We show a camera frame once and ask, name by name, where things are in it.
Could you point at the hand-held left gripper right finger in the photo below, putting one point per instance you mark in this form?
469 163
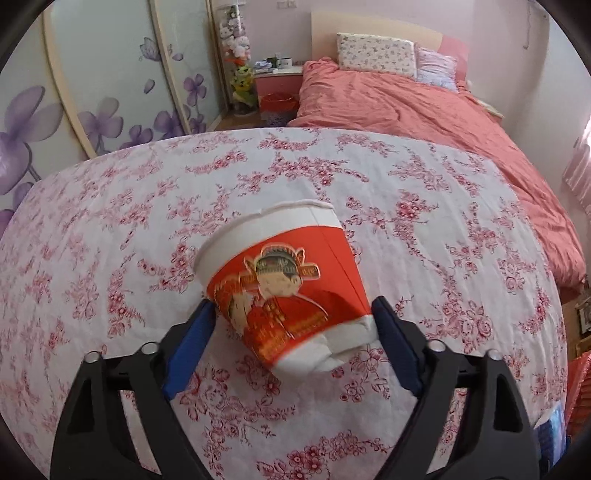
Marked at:
399 341

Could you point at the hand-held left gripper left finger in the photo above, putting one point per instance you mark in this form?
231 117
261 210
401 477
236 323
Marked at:
191 346

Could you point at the red white paper cup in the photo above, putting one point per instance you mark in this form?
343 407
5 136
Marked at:
286 286

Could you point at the red bin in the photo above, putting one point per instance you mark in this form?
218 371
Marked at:
581 397

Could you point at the pink floral quilt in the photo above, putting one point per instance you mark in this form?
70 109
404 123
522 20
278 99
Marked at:
115 221

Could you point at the blue packet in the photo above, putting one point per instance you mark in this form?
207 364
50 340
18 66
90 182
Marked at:
551 434

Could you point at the salmon duvet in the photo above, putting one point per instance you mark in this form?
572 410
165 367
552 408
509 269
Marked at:
415 110

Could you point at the pink curtain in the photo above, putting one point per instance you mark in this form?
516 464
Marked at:
579 170

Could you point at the red basket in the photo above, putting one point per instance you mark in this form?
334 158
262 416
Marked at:
278 106

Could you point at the striped pink pillow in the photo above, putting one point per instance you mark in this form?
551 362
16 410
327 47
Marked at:
436 69

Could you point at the pink nightstand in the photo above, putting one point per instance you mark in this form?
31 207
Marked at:
277 83

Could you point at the wardrobe with purple flowers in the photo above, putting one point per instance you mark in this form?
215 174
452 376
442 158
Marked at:
92 83

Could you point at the floral white pillow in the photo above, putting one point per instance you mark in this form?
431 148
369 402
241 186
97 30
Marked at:
374 53

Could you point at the hanging bag of plush toys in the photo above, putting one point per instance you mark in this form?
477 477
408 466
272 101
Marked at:
239 55

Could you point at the plain pink pillow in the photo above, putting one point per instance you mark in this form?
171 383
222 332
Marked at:
455 48

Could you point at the white mug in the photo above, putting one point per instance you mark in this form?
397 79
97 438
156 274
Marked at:
285 62

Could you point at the beige headboard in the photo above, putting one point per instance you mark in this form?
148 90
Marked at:
360 25

